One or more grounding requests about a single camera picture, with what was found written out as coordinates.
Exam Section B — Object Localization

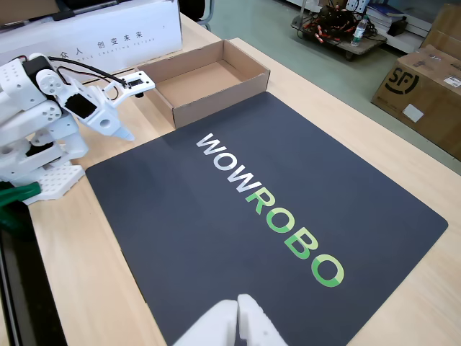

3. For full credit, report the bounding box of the dark WOWROBO printed mat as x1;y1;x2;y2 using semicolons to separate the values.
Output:
85;91;449;346

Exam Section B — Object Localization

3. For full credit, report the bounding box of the long white printed box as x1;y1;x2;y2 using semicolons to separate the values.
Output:
0;0;184;75

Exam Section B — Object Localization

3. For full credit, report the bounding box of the open brown cardboard tray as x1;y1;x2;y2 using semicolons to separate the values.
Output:
135;38;271;130

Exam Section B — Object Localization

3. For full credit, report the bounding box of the black flat object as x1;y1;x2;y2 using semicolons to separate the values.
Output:
52;0;122;21

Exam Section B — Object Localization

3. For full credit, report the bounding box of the green table clamp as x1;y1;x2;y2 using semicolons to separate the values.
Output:
0;182;41;231

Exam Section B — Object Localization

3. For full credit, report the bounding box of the brown cardboard piece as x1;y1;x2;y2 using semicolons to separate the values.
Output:
0;0;61;27

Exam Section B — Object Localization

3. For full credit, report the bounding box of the black furniture piece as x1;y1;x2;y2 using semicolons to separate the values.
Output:
179;0;215;32

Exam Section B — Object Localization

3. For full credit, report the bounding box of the flat wheeled cart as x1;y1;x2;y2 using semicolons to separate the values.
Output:
290;14;388;62

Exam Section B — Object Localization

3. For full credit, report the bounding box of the clear plastic water bottle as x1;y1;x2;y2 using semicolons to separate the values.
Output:
350;14;370;48

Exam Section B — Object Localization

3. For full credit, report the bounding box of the SF printed cardboard box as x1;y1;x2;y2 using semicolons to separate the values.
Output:
370;43;461;162

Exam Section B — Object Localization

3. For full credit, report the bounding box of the stack of blue books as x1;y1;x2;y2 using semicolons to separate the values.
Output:
365;1;408;32

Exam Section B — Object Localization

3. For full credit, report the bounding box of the black power adapter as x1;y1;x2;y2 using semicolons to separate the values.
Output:
387;19;410;37

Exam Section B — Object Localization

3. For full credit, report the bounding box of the white low shelf board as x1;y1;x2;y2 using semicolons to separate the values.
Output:
374;14;433;55

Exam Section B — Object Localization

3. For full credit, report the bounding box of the plain brown cardboard box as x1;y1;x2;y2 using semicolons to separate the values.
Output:
419;2;461;62

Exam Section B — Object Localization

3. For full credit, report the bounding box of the white gripper camera mount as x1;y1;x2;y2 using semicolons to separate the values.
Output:
102;69;157;107

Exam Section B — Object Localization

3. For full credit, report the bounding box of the black camera cable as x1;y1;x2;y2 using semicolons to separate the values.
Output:
46;56;127;87

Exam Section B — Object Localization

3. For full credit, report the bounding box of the black table edge rail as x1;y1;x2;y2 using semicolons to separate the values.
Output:
0;201;69;346

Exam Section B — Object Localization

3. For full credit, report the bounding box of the tangle of black red cables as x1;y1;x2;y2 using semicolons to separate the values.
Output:
300;4;379;44

